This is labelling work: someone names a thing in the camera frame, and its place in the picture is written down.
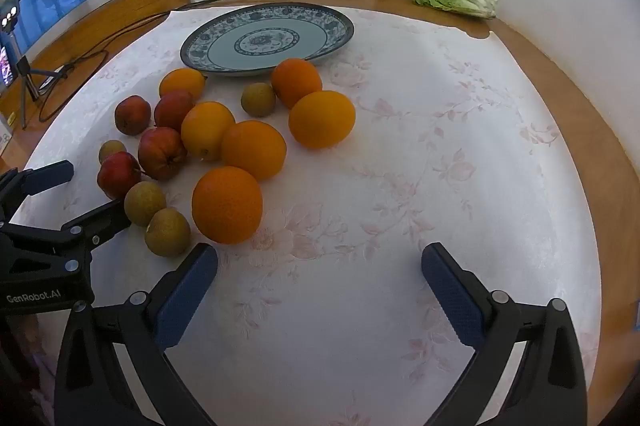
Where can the red apple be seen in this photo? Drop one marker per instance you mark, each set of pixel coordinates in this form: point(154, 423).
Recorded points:
point(173, 110)
point(132, 115)
point(118, 174)
point(162, 153)

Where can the white printed box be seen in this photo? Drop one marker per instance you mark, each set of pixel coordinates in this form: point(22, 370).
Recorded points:
point(6, 134)

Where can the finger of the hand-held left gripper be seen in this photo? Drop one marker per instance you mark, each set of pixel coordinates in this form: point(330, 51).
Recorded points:
point(102, 218)
point(50, 175)

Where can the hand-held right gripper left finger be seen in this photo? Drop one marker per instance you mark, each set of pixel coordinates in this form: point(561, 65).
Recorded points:
point(187, 296)

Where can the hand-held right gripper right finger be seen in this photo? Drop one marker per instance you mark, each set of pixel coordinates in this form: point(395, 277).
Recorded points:
point(452, 296)

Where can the black tripod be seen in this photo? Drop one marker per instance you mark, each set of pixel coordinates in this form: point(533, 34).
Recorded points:
point(24, 74)

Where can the blue patterned porcelain plate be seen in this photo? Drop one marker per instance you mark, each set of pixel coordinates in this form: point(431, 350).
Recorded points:
point(225, 51)

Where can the small colourful screen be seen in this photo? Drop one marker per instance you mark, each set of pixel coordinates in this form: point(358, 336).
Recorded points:
point(4, 66)

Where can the orange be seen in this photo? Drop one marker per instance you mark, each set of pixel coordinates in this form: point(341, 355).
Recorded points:
point(253, 150)
point(227, 204)
point(296, 82)
point(182, 82)
point(207, 130)
point(321, 119)

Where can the small brown round fruit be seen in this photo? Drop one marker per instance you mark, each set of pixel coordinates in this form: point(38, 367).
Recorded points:
point(258, 99)
point(145, 203)
point(167, 232)
point(112, 150)

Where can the white floral tablecloth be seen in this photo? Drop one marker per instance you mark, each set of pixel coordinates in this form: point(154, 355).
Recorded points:
point(375, 206)

